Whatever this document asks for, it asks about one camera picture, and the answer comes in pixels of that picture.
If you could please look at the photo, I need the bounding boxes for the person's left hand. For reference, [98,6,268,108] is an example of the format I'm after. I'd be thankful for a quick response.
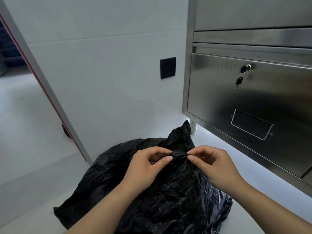
[121,147,174,193]

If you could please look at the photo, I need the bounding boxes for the person's right hand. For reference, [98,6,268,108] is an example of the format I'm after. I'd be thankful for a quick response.
[186,145,244,191]

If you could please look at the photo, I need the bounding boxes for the black plastic garbage bag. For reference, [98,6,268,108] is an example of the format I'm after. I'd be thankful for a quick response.
[54,120,233,234]

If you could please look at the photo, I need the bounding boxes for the person's right forearm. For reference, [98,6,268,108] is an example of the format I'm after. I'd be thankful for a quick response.
[227,178,312,234]

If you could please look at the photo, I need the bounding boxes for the person's left forearm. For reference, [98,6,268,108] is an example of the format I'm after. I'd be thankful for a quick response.
[64,179,147,234]

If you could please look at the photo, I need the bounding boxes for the stainless steel drawer front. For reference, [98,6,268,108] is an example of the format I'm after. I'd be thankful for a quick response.
[187,53,312,178]

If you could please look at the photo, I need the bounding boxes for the stainless steel cabinet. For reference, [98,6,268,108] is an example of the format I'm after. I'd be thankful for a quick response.
[182,0,312,185]

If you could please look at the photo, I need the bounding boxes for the white panel with red stripe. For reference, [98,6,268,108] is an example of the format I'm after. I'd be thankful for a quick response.
[0,0,93,166]

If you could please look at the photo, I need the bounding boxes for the dark stacked tyres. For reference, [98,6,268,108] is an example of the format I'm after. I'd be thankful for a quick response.
[0,20,32,77]

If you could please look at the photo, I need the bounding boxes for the metal label holder frame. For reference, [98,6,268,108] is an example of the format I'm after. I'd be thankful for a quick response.
[230,109,274,141]

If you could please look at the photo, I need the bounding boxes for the black wall socket plate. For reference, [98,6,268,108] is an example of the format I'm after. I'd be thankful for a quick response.
[160,57,176,80]

